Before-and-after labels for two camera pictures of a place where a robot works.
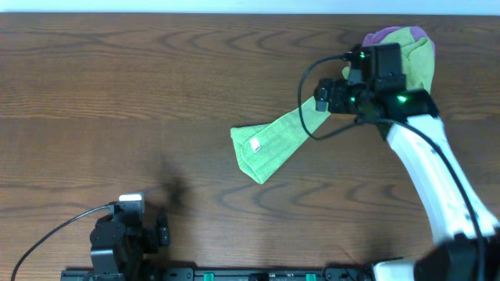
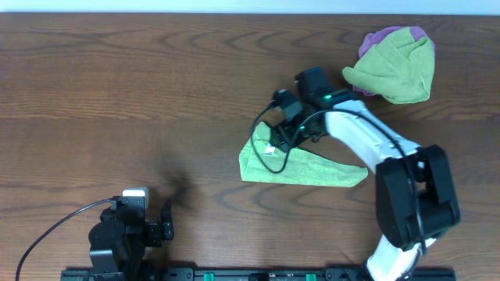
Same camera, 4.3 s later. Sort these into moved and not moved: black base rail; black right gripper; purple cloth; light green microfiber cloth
Moved: light green microfiber cloth; black right gripper
Not moved: black base rail; purple cloth
